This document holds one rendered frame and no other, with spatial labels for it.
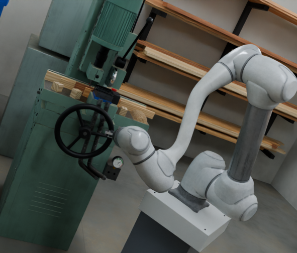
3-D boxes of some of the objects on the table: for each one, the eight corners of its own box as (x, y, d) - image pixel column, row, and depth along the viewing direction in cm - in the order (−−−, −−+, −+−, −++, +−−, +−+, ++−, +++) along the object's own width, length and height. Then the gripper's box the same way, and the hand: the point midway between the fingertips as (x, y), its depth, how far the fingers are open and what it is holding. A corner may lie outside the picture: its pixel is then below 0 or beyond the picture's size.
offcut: (79, 99, 214) (82, 91, 213) (74, 99, 210) (77, 91, 209) (74, 96, 216) (77, 88, 215) (69, 96, 212) (72, 88, 211)
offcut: (55, 88, 213) (57, 81, 212) (61, 92, 212) (64, 85, 211) (50, 88, 210) (53, 81, 208) (57, 92, 208) (60, 85, 207)
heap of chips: (133, 119, 222) (136, 113, 221) (129, 111, 235) (131, 105, 234) (148, 124, 225) (151, 118, 224) (142, 116, 238) (145, 110, 237)
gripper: (141, 133, 168) (124, 130, 190) (111, 123, 163) (98, 122, 186) (135, 150, 167) (120, 145, 190) (106, 141, 163) (93, 137, 185)
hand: (111, 134), depth 184 cm, fingers closed
